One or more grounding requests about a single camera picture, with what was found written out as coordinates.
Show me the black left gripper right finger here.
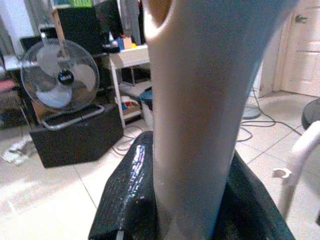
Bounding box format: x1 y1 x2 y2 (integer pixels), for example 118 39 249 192
212 149 296 240

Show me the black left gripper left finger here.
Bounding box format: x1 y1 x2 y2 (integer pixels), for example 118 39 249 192
88 130 163 240

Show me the broom with blue bristles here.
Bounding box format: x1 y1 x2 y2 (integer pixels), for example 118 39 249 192
143 0 293 240

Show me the silver floor fan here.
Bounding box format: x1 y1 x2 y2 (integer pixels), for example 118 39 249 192
20 38 105 131

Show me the black box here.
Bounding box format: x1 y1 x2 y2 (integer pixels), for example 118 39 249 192
29 104 125 169

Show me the white bucket blue lid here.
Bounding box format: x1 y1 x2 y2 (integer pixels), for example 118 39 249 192
138 89 155 127

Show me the grey round stand base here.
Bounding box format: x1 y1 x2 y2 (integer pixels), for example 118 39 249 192
241 103 262 120

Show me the crumpled paper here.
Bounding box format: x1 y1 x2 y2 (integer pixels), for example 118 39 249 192
1 139 31 166

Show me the black round stool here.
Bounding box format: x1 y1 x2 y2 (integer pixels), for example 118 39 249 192
300 97 320 131

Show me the white shelf unit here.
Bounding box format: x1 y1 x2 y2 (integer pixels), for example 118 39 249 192
108 44 154 129

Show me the orange box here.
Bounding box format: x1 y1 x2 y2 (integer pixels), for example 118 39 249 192
123 36 134 50

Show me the white door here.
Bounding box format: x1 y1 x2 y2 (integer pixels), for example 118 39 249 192
278 0 320 98

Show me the black cabinet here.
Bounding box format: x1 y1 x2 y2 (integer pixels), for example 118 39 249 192
55 0 124 55

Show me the black floor cable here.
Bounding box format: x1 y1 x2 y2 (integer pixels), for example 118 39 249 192
236 86 304 143

